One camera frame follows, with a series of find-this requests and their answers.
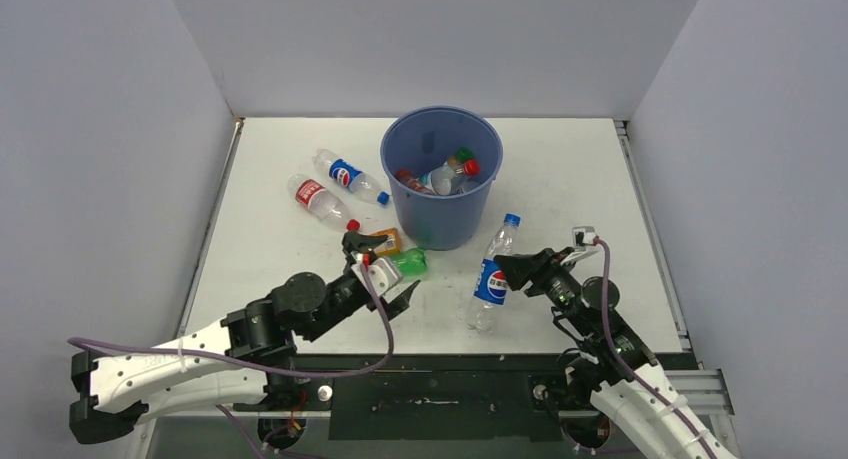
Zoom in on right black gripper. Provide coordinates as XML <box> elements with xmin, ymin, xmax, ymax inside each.
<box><xmin>494</xmin><ymin>246</ymin><xmax>593</xmax><ymax>335</ymax></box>

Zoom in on orange juice bottle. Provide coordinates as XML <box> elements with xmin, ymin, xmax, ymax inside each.
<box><xmin>372</xmin><ymin>228</ymin><xmax>403</xmax><ymax>256</ymax></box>

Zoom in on green plastic bottle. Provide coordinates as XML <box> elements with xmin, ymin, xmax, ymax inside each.
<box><xmin>389</xmin><ymin>248</ymin><xmax>429</xmax><ymax>280</ymax></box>

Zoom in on pepsi bottle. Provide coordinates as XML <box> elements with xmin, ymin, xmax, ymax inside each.
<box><xmin>312</xmin><ymin>149</ymin><xmax>390</xmax><ymax>206</ymax></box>
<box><xmin>465</xmin><ymin>213</ymin><xmax>521</xmax><ymax>333</ymax></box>

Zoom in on small clear bottle red cap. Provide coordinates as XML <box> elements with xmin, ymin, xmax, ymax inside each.
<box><xmin>395</xmin><ymin>169</ymin><xmax>435</xmax><ymax>195</ymax></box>

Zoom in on blue plastic bin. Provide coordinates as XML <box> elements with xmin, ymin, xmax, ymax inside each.
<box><xmin>380</xmin><ymin>106</ymin><xmax>504</xmax><ymax>250</ymax></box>

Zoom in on Starbucks latte bottle green cap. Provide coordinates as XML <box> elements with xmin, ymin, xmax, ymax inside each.
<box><xmin>445</xmin><ymin>147</ymin><xmax>475</xmax><ymax>168</ymax></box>

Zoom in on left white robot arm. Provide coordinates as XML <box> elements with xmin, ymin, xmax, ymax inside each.
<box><xmin>68</xmin><ymin>231</ymin><xmax>419</xmax><ymax>445</ymax></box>

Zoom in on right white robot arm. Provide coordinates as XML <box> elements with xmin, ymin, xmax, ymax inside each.
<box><xmin>494</xmin><ymin>239</ymin><xmax>734</xmax><ymax>458</ymax></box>

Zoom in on clear bottle red label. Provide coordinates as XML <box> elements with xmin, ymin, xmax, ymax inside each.
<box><xmin>287</xmin><ymin>174</ymin><xmax>361</xmax><ymax>233</ymax></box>

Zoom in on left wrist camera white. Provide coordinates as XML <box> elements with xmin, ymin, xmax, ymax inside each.
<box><xmin>351</xmin><ymin>253</ymin><xmax>403</xmax><ymax>298</ymax></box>

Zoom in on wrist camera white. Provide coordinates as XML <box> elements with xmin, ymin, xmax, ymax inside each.
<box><xmin>351</xmin><ymin>253</ymin><xmax>403</xmax><ymax>298</ymax></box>
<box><xmin>572</xmin><ymin>226</ymin><xmax>598</xmax><ymax>258</ymax></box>

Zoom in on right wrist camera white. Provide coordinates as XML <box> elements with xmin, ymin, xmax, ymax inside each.
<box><xmin>572</xmin><ymin>226</ymin><xmax>598</xmax><ymax>258</ymax></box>

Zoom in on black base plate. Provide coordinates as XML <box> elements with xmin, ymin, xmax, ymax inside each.
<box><xmin>218</xmin><ymin>351</ymin><xmax>664</xmax><ymax>444</ymax></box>

